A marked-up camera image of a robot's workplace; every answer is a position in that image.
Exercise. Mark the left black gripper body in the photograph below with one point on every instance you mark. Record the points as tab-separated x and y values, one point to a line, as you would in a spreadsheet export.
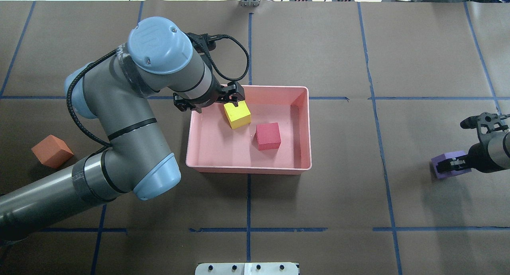
212	99

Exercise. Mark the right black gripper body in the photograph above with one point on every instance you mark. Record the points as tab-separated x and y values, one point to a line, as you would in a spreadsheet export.
481	154

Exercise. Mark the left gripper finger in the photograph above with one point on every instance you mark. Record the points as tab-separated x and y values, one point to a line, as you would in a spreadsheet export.
232	93

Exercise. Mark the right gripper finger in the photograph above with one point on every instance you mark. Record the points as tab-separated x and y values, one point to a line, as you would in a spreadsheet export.
453	164

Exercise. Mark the yellow-green foam block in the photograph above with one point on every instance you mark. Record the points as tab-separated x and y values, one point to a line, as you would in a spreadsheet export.
237	116

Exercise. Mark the purple foam block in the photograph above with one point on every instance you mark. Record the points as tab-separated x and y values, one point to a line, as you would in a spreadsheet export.
439	158

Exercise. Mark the pink foam block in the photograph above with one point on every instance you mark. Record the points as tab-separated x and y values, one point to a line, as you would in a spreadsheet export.
268	136

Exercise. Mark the orange foam block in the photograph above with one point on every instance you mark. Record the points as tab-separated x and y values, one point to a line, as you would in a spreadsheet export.
52	152

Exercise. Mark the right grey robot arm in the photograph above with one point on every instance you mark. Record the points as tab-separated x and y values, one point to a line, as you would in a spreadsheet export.
490	154

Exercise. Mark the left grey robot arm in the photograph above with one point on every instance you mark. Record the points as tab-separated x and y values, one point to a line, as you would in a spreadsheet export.
108	101

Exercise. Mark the pink plastic bin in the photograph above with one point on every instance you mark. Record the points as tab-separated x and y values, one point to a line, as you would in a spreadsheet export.
214	147

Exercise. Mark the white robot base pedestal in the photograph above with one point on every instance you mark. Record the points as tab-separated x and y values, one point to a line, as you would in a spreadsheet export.
248	268

